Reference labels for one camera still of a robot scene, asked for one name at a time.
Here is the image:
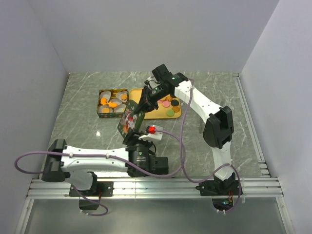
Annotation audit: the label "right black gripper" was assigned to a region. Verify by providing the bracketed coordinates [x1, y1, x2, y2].
[135, 85, 170, 116]

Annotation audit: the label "gold tin lid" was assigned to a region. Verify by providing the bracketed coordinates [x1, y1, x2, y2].
[117, 100, 145, 139]

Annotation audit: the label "orange fish cookie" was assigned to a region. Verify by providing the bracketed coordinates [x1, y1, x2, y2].
[99, 97, 108, 105]
[107, 102, 118, 109]

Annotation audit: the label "brown round cookie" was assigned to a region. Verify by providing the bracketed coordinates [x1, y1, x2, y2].
[101, 107, 111, 113]

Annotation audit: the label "metal tongs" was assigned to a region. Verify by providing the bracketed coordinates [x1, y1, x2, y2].
[199, 123, 203, 134]

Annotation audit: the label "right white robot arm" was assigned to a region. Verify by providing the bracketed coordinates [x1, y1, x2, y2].
[135, 64, 237, 195]

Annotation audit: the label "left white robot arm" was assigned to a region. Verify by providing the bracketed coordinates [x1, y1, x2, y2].
[41, 131, 169, 196]

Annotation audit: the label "yellow serving tray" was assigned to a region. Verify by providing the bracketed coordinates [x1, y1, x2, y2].
[128, 87, 182, 121]

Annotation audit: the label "pink round cookie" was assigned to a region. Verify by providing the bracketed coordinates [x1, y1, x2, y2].
[162, 101, 171, 108]

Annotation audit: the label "green round cookie right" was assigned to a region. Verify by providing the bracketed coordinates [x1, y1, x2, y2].
[166, 110, 175, 117]

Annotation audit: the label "black round cookie lower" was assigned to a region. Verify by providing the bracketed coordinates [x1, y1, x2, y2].
[171, 99, 179, 107]

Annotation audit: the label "brown cookie right edge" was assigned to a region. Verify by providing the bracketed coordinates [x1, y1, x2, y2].
[172, 106, 180, 113]

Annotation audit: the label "green square cookie tin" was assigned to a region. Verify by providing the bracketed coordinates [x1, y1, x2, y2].
[97, 89, 129, 118]

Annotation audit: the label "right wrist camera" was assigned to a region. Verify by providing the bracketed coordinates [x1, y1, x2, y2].
[144, 77, 157, 89]

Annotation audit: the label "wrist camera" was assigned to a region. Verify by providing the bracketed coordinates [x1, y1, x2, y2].
[138, 125, 163, 142]
[144, 77, 157, 89]

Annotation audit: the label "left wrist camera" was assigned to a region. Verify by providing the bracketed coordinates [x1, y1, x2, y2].
[138, 125, 163, 142]

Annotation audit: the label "aluminium rail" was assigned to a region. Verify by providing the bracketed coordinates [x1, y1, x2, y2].
[26, 177, 284, 199]

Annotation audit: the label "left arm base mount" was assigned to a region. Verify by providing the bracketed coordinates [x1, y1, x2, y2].
[69, 181, 114, 211]

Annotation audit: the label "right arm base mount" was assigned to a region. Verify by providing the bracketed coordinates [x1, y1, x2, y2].
[198, 179, 244, 213]

